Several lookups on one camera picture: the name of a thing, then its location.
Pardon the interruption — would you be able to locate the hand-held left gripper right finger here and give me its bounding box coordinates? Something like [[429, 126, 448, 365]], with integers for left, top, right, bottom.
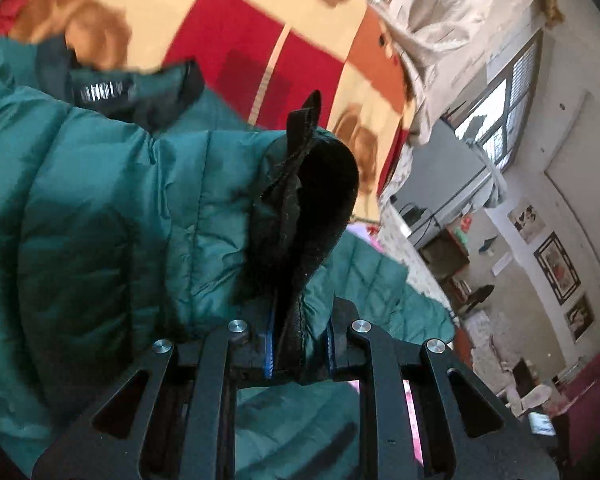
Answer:
[[324, 297, 562, 480]]

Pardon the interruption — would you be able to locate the red cream printed blanket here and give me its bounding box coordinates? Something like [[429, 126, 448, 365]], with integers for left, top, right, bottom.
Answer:
[[0, 0, 417, 227]]

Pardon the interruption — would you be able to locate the cream satin curtain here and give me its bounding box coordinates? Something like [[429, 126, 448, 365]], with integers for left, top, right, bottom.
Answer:
[[375, 0, 556, 147]]

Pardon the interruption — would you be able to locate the small framed wall picture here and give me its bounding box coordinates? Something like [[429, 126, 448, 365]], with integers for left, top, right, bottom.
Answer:
[[564, 294, 597, 344]]

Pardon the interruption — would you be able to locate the green puffer jacket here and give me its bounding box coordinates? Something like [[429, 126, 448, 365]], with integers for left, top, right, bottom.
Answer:
[[0, 34, 457, 480]]

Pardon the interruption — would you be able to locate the unframed wall poster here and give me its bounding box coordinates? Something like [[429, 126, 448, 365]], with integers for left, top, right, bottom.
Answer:
[[507, 204, 547, 245]]

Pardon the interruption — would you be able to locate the pink cloth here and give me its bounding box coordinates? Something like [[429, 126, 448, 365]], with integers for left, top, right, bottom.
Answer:
[[344, 223, 426, 466]]

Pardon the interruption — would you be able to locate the dark framed wall picture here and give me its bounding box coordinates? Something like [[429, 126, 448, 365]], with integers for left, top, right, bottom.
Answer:
[[533, 232, 582, 307]]

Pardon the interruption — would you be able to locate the barred window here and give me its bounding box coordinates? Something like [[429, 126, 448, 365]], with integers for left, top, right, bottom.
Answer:
[[454, 35, 542, 172]]

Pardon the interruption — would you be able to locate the black chair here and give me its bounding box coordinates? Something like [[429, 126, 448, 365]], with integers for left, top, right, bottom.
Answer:
[[466, 284, 497, 313]]

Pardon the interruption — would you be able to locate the grey cabinet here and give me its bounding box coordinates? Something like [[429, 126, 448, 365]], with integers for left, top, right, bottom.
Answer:
[[393, 120, 507, 251]]

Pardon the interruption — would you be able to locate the maroon sofa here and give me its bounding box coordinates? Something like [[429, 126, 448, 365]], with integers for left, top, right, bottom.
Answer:
[[550, 344, 600, 461]]

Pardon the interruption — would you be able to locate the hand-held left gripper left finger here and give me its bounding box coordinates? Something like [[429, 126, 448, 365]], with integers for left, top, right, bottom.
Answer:
[[32, 309, 277, 480]]

